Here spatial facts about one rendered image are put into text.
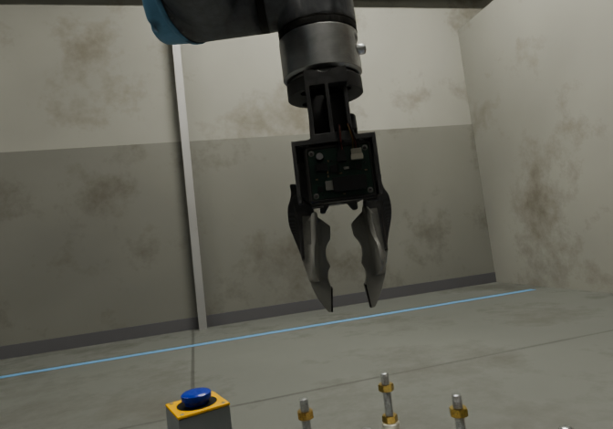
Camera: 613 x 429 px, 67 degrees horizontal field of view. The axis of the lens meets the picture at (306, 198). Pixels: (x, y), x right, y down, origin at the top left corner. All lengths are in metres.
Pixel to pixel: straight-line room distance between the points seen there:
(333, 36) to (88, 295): 3.10
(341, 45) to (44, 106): 3.27
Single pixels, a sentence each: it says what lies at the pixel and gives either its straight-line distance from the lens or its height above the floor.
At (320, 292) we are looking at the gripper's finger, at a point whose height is 0.47.
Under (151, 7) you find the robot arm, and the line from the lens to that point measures 0.47.
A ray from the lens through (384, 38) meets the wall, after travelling 4.03.
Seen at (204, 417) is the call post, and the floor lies 0.30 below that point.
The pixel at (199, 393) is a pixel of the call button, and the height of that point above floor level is 0.33.
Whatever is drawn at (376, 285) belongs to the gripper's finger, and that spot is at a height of 0.47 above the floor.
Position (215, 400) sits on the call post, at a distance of 0.71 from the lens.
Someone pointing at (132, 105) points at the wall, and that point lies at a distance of 3.53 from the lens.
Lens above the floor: 0.52
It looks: 5 degrees up
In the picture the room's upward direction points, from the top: 7 degrees counter-clockwise
